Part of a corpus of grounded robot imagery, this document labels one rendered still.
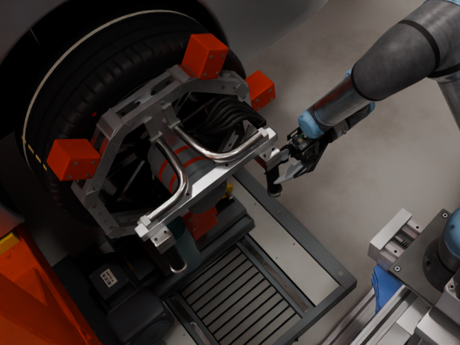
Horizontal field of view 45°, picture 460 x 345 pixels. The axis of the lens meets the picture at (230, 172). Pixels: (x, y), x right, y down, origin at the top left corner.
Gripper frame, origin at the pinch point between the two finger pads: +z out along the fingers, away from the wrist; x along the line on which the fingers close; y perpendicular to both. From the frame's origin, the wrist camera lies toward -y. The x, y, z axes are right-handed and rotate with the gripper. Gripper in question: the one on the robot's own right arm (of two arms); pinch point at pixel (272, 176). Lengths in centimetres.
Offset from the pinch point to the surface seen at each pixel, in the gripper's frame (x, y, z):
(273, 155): 1.2, 11.9, -0.3
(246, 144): -2.5, 18.2, 4.7
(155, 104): -20.5, 28.1, 16.4
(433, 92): -23, -83, -111
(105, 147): -21.0, 25.2, 31.9
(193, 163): -12.9, 8.8, 15.5
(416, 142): -10, -83, -85
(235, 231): -24, -68, 5
